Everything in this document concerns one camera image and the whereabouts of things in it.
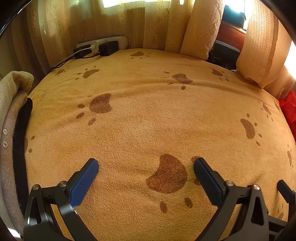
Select red knit sweater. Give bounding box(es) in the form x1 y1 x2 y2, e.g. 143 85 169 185
279 90 296 138

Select beige folded garment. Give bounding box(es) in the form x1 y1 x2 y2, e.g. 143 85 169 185
1 71 34 235

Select yellow paw print blanket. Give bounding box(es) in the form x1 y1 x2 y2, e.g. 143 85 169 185
25 49 295 240

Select ribbed peach curtain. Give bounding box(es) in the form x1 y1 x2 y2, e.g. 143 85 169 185
236 1 292 88

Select black speaker box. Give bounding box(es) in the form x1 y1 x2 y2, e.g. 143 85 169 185
207 40 240 70

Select black power adapter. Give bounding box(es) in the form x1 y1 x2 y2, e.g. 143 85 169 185
98 41 119 56

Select beige patterned curtain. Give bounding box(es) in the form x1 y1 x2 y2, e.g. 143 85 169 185
10 1 224 78

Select teal box on sill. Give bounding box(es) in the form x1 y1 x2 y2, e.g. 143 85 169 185
222 5 246 28

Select white power strip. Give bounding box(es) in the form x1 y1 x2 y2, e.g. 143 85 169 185
76 36 130 53

